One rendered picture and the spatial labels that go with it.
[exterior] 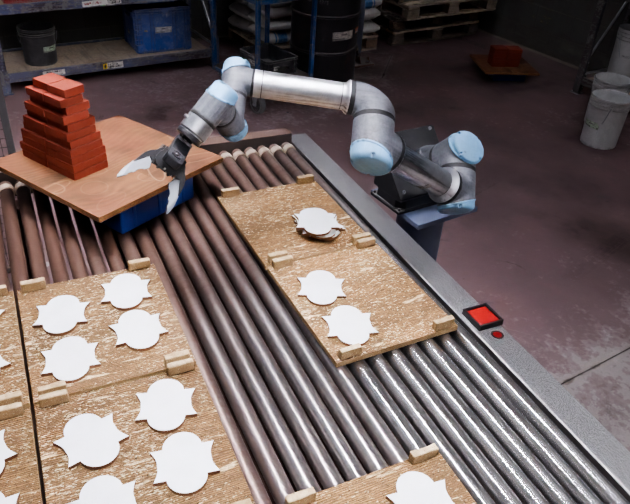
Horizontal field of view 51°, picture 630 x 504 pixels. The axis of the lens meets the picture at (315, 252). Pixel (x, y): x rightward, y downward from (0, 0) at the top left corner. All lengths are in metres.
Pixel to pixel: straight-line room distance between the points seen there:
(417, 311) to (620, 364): 1.72
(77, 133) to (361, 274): 0.91
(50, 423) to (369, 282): 0.87
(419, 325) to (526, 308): 1.79
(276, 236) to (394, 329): 0.51
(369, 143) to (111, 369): 0.86
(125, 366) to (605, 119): 4.32
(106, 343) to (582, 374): 2.18
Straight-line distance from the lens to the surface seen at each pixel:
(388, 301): 1.76
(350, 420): 1.47
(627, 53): 6.32
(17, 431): 1.49
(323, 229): 1.94
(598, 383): 3.18
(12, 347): 1.68
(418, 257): 1.98
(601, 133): 5.36
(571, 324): 3.45
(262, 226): 2.02
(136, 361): 1.58
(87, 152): 2.09
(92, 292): 1.80
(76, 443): 1.43
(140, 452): 1.40
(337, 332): 1.63
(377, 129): 1.80
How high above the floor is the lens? 2.01
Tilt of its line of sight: 34 degrees down
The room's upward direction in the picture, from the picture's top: 4 degrees clockwise
